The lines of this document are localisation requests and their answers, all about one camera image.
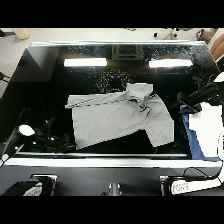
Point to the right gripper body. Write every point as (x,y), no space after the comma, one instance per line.
(188,100)

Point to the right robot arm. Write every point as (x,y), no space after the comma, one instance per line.
(209,91)

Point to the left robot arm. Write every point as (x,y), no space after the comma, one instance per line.
(26,130)

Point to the white garment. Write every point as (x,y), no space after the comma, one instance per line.
(209,128)

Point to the blue garment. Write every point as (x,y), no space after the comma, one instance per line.
(193,136)

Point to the office chair base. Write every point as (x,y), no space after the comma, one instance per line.
(168,33)

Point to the grey T-shirt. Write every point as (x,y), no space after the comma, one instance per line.
(113,120)

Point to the silver frame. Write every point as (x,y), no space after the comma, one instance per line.
(100,162)

